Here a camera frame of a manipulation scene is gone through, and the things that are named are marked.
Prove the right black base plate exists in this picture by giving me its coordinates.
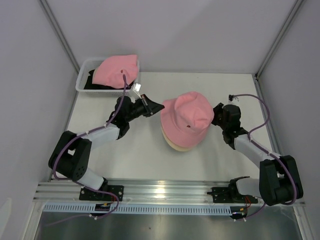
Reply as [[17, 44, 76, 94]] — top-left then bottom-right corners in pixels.
[[206, 176, 258, 204]]

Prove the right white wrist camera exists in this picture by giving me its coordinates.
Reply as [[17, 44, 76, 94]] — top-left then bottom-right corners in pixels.
[[227, 94, 240, 107]]

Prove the black hat in basket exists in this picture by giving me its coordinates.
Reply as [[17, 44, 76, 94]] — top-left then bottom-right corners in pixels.
[[83, 69, 113, 90]]

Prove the right aluminium corner post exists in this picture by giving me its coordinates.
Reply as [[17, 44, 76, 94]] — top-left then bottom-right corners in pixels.
[[254, 0, 307, 81]]

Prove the pink bucket hat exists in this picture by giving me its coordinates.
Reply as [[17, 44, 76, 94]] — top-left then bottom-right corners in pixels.
[[160, 91, 214, 148], [92, 54, 139, 89]]

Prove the aluminium corner post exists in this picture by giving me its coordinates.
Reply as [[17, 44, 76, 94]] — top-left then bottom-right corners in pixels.
[[37, 0, 80, 74], [254, 0, 307, 81]]

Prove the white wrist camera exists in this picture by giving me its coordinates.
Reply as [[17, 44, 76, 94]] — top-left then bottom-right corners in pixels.
[[130, 82, 141, 100], [227, 94, 240, 107]]

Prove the left aluminium corner post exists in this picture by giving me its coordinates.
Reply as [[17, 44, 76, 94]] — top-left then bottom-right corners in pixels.
[[37, 0, 80, 74]]

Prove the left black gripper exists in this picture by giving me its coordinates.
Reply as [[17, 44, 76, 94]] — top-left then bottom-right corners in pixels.
[[125, 94, 164, 123]]

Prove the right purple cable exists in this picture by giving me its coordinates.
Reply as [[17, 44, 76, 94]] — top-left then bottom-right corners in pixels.
[[228, 93, 301, 222]]

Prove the white slotted cable duct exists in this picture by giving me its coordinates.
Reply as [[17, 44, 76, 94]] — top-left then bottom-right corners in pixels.
[[43, 202, 232, 216]]

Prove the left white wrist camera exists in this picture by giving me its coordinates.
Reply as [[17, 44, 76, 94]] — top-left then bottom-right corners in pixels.
[[130, 82, 141, 100]]

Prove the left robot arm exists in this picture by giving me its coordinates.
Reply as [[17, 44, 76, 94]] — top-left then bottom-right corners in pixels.
[[48, 94, 165, 201]]

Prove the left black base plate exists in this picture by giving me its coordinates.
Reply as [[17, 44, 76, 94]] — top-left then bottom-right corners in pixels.
[[79, 185, 125, 202]]

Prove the aluminium mounting rail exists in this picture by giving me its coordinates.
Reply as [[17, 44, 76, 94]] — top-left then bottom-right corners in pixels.
[[33, 179, 229, 205]]

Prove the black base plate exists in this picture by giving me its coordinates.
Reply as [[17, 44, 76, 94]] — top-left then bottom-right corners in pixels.
[[206, 176, 258, 204], [79, 185, 125, 202]]

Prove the beige bucket hat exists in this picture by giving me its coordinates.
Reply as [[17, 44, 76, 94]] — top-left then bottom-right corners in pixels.
[[161, 129, 201, 152]]

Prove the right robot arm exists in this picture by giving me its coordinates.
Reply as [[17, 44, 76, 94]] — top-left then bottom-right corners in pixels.
[[211, 103, 304, 206]]

